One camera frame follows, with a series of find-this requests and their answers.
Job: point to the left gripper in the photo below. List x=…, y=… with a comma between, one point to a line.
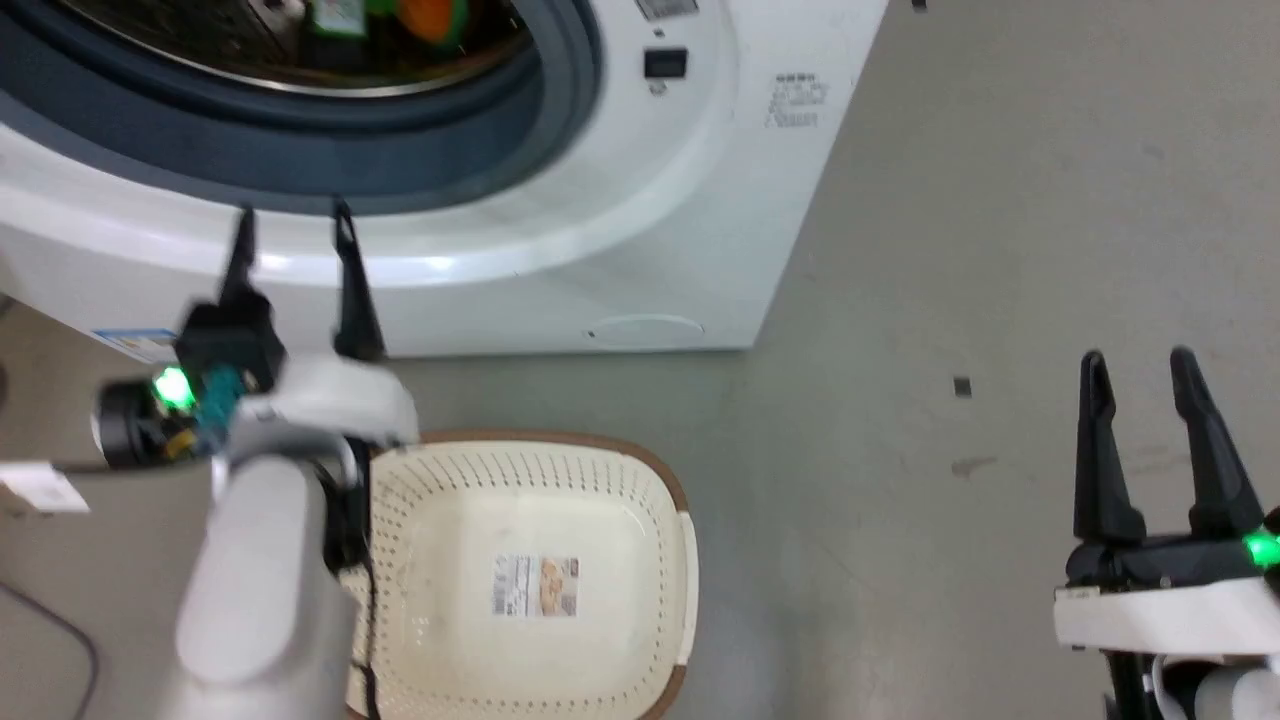
x=310, y=400

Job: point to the cream perforated laundry basket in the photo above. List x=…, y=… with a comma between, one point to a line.
x=560, y=500

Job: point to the printed basket label sticker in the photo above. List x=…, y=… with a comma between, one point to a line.
x=535, y=586

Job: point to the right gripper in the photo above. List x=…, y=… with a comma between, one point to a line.
x=1170, y=595

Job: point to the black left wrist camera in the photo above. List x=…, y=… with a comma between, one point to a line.
x=135, y=425

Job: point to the white front-load washing machine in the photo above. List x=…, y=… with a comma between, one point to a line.
x=620, y=220

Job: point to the white paper tag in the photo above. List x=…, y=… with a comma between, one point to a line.
x=45, y=487

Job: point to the black door latch socket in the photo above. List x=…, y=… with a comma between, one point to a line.
x=665, y=63

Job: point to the green and white plush toy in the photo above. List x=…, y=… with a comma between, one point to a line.
x=338, y=15

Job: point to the orange and green plush toy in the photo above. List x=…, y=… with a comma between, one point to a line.
x=428, y=18

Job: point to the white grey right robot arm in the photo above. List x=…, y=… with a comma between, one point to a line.
x=1200, y=690

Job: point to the blue energy label sticker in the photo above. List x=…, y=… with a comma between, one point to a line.
x=140, y=344

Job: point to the grey rubber door gasket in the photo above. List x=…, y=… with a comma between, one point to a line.
x=420, y=140

